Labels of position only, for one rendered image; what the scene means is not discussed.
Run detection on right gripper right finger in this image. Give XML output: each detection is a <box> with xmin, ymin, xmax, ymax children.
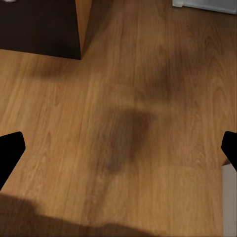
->
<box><xmin>221</xmin><ymin>131</ymin><xmax>237</xmax><ymax>171</ymax></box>

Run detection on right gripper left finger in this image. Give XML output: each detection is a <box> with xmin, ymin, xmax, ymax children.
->
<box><xmin>0</xmin><ymin>131</ymin><xmax>26</xmax><ymax>191</ymax></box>

